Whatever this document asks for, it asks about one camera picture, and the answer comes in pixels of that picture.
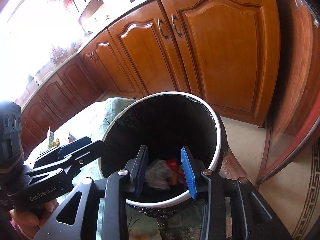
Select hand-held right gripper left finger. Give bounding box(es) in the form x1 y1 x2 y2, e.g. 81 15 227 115
32 145 149 240

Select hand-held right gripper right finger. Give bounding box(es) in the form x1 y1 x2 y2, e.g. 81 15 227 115
180 146 293 240

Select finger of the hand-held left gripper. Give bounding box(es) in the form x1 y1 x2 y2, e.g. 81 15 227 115
34 136 92 168
25 140 107 180

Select green juice pouch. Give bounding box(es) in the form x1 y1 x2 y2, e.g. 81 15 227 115
47 127 56 148

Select black white-rimmed trash bin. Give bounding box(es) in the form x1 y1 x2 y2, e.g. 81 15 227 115
99 92 228 218

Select person's left hand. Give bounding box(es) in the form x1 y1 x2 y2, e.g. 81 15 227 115
9 199 55 234

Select crumpled white wrapper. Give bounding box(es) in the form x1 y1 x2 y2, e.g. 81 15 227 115
145 159 172 189

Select red snack wrapper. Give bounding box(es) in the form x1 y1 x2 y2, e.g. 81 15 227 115
166 158 187 180

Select teal floral tablecloth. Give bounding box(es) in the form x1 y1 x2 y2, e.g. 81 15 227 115
24 96 208 240

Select silver foil mat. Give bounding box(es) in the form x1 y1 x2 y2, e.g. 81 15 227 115
155 205 208 240

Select wooden kitchen base cabinets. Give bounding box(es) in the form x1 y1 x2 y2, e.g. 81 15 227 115
21 0 282 153

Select patterned rug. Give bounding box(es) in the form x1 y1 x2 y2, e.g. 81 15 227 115
291 140 320 240

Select light stone kitchen countertop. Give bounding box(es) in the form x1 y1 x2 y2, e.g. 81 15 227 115
20 0 278 108

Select glass panel with red frame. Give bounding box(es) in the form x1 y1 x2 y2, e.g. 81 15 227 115
255 0 320 184

